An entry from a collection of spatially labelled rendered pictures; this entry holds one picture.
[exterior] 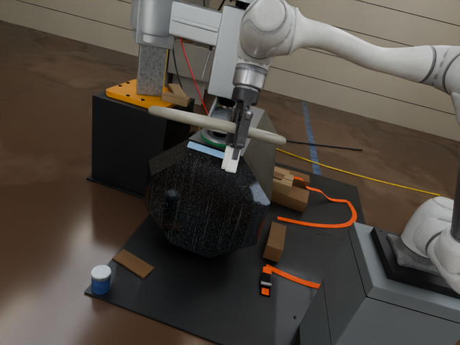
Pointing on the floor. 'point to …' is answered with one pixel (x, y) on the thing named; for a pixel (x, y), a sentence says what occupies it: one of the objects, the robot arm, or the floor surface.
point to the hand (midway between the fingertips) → (231, 159)
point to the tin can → (100, 279)
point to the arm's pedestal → (375, 303)
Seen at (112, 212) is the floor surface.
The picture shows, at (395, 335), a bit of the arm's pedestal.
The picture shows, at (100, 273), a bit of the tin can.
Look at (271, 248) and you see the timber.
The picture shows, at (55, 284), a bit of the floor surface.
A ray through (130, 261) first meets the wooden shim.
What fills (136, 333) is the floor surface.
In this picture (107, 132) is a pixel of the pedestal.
